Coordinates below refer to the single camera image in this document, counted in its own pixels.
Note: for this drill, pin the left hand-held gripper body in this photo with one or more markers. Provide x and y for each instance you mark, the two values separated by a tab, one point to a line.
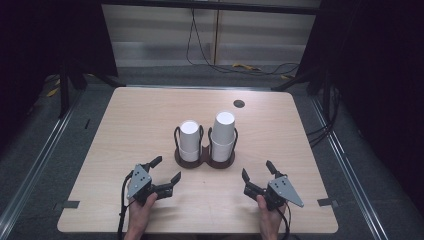
140	181

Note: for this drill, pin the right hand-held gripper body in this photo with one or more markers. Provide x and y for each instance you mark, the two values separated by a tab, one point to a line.
283	190

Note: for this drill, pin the brown double cup holder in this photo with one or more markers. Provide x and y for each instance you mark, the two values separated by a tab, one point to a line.
204	159

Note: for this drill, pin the person's right hand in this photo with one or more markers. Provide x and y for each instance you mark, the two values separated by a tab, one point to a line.
271	218

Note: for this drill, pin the person's left hand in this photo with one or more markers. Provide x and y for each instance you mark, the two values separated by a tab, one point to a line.
138	213

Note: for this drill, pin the grey tape strip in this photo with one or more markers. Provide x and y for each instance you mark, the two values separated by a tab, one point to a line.
70	204
327	202

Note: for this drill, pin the round dark table grommet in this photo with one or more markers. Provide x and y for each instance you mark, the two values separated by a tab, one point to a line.
239	103

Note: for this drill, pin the black stand leg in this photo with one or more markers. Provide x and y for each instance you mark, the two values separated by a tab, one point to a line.
293	81

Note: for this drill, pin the small yellow floor tape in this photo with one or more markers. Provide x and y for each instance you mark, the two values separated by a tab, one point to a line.
285	77

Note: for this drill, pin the yellow object on floor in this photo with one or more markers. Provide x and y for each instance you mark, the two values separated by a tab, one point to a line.
246	66

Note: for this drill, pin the black metal stand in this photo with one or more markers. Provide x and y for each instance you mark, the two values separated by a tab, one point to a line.
64	96

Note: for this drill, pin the black overhead bar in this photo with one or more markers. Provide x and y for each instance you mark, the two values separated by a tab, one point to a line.
213	6

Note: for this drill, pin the metal floor rail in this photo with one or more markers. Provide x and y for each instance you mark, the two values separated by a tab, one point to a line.
36	163
350	166

